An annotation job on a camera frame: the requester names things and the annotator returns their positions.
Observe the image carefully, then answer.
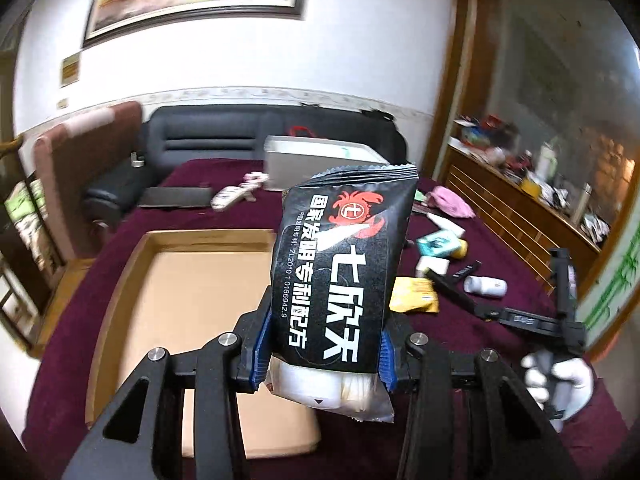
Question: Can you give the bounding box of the white green tumbler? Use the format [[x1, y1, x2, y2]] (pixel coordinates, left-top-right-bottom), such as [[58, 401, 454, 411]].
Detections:
[[535, 143, 558, 182]]

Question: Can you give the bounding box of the black snack packet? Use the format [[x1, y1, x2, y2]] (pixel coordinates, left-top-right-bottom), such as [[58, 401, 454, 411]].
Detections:
[[267, 164, 419, 422]]

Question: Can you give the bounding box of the red bag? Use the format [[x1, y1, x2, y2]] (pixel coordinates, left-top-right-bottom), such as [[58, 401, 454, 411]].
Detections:
[[288, 125, 317, 138]]

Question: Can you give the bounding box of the grey shoe box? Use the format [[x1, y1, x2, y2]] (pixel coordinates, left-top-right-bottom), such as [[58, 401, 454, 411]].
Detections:
[[264, 136, 387, 191]]

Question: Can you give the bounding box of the white medicine bottle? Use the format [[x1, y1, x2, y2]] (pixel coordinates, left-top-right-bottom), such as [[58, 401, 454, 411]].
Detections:
[[462, 275, 508, 298]]

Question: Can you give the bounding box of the teal tissue pack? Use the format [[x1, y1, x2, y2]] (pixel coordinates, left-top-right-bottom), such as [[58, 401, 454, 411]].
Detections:
[[416, 230, 461, 258]]

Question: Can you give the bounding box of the wooden brick-pattern counter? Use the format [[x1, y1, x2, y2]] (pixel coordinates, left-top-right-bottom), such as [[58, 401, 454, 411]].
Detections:
[[424, 0, 640, 351]]

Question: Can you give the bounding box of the cardboard tray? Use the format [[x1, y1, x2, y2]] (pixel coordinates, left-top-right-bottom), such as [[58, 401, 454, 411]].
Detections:
[[85, 229, 320, 458]]

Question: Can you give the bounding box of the yellow round jar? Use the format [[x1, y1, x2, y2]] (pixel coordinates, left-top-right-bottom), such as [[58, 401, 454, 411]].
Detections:
[[450, 238, 469, 259]]

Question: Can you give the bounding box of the yellow snack packet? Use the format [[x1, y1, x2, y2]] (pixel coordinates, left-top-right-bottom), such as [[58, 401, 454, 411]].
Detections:
[[390, 276, 439, 313]]

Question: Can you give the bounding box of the steel thermos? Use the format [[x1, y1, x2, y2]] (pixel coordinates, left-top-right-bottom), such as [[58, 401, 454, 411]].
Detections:
[[570, 182, 592, 228]]

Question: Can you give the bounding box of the burgundy tablecloth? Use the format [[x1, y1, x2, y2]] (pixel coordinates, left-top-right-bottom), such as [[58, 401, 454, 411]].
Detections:
[[22, 159, 629, 479]]

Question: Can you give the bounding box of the white charger block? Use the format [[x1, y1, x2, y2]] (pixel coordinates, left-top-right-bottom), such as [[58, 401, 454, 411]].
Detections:
[[416, 256, 449, 278]]

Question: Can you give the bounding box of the black leather sofa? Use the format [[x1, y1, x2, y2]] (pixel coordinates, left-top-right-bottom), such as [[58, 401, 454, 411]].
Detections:
[[81, 104, 407, 229]]

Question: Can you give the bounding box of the pink cloth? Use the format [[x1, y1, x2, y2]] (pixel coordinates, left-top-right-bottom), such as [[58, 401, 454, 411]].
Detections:
[[426, 185, 475, 219]]

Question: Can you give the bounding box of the brown armchair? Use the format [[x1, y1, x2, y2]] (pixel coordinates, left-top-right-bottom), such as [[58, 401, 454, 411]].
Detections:
[[32, 101, 142, 261]]

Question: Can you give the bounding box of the white-gloved right hand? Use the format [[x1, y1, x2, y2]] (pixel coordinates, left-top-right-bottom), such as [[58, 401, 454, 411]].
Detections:
[[521, 350, 594, 432]]

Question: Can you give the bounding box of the white tube bottle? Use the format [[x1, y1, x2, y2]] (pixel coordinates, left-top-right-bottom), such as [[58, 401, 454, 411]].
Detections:
[[426, 212, 465, 238]]

